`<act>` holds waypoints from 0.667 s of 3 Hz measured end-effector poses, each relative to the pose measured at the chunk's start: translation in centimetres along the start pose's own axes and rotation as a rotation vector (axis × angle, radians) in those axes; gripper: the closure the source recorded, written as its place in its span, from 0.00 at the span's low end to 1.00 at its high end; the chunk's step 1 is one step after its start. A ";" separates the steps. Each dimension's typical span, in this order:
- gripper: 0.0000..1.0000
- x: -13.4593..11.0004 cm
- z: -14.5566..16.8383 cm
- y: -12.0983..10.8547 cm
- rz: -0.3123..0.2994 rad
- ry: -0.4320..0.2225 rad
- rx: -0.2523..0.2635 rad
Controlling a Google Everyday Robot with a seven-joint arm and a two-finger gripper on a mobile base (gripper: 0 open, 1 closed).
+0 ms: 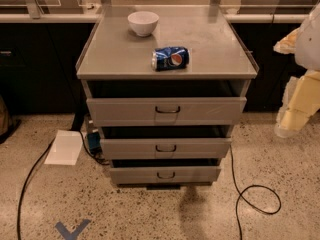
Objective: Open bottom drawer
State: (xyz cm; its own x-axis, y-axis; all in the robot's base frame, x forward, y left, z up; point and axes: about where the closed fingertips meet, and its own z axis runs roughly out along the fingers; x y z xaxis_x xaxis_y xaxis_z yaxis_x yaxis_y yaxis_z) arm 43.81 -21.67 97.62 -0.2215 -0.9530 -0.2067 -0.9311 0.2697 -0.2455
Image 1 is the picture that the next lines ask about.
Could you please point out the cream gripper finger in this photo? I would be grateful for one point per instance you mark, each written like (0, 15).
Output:
(301, 100)
(287, 45)

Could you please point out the grey bottom drawer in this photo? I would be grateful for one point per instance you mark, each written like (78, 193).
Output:
(164, 175)

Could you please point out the grey drawer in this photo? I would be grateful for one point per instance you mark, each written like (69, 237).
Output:
(165, 111)
(164, 175)
(170, 148)

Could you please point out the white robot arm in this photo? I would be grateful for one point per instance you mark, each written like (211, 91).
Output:
(307, 53)

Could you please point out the grey drawer cabinet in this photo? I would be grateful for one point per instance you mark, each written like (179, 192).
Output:
(117, 64)

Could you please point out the grey middle drawer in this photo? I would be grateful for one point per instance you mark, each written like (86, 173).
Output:
(170, 148)

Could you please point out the grey top drawer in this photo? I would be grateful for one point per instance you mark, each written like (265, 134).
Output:
(165, 111)

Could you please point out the blue Pepsi can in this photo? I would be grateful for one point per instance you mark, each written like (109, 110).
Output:
(170, 58)

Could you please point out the white bowl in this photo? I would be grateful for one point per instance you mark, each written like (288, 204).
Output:
(143, 23)

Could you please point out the blue box behind cabinet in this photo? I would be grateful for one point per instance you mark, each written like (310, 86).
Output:
(94, 142)

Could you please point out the white paper sheet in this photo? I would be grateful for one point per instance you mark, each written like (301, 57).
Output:
(65, 149)

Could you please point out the brown bag at left edge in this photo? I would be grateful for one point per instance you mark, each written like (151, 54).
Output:
(6, 123)

